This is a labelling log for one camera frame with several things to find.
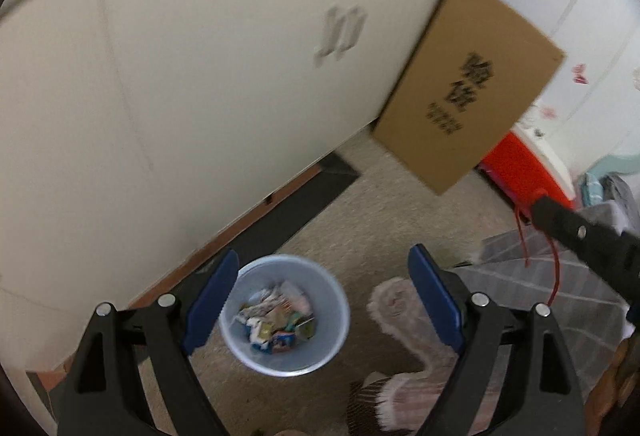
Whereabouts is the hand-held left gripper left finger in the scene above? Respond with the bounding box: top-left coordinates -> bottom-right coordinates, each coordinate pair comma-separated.
57,249 -> 240,436

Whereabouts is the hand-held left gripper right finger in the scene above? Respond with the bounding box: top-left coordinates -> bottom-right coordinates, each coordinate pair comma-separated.
407,243 -> 586,436

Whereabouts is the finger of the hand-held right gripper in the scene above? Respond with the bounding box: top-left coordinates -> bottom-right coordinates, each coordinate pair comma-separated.
530,197 -> 640,304

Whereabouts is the red string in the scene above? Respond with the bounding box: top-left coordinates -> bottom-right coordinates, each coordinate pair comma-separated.
515,189 -> 562,307

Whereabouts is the pile of wrappers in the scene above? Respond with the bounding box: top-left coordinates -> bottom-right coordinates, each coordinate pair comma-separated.
237,281 -> 317,353

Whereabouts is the light blue plastic bin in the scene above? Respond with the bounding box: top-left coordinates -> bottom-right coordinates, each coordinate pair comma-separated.
218,255 -> 351,377

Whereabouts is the person's right hand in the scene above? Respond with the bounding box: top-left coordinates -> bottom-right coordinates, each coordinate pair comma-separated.
584,333 -> 640,436

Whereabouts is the blue plaid pillow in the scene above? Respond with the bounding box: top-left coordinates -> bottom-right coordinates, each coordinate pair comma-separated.
582,173 -> 609,208

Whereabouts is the grey duvet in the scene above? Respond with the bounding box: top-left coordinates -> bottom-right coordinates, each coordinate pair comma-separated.
600,173 -> 640,237

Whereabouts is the white red step platform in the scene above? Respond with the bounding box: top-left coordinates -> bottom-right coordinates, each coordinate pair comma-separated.
480,116 -> 576,217

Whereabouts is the large cardboard box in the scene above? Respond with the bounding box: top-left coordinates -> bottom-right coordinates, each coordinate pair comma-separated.
370,0 -> 567,196

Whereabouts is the cream low cabinet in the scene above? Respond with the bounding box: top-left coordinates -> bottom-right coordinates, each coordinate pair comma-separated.
0,0 -> 448,374

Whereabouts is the teal bunk bed frame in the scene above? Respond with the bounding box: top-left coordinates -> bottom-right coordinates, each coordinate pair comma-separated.
585,151 -> 640,182

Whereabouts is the cabinet door handle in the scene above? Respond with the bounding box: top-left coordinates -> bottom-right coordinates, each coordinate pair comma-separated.
314,5 -> 347,67
337,5 -> 369,62

